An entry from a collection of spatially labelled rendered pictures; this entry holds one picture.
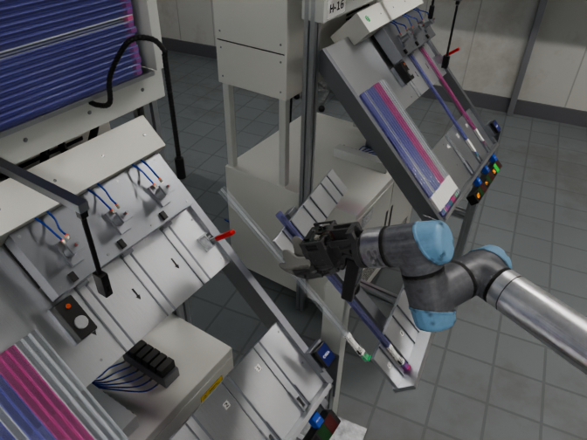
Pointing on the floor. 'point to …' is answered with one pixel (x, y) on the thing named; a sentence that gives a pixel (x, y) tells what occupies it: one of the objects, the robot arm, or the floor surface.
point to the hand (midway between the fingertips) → (287, 264)
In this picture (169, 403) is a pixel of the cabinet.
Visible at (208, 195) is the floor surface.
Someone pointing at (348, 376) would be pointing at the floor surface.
